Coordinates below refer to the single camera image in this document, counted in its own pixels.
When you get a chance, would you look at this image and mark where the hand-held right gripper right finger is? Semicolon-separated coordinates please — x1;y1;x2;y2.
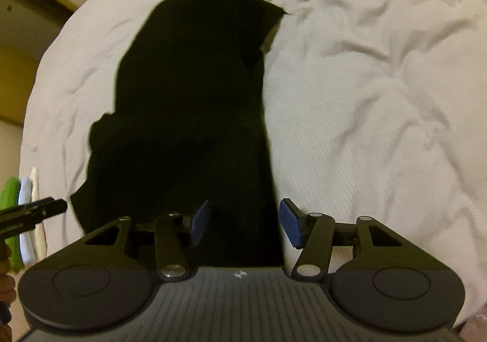
279;197;397;282

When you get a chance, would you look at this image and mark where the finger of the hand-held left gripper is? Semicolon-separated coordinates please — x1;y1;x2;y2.
21;197;68;219

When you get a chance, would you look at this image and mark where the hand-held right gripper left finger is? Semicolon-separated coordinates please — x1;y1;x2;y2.
82;200;211;282

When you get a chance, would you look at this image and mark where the black towel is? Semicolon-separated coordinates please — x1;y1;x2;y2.
69;0;287;268

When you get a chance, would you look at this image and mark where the person's left hand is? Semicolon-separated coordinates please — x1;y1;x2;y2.
0;243;18;306

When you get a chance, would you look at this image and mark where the green towel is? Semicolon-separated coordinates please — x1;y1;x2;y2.
0;176;24;275

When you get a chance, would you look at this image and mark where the white towel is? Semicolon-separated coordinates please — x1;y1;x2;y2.
29;167;49;263

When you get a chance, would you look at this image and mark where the light blue towel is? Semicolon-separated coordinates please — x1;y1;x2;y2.
17;176;36;267

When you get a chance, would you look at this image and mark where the bed with white sheet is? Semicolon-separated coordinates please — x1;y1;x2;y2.
28;0;487;329

